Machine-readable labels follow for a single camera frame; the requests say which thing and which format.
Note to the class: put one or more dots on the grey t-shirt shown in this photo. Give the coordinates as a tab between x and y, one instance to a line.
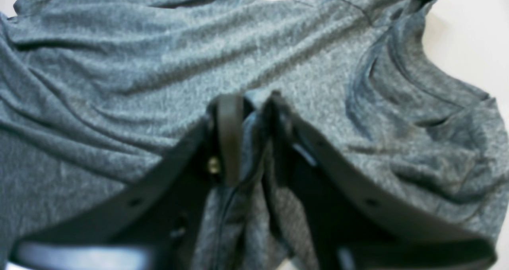
94	94

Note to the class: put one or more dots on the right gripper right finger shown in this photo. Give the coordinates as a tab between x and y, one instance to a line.
354	223

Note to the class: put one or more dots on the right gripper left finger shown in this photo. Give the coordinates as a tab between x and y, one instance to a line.
153	224

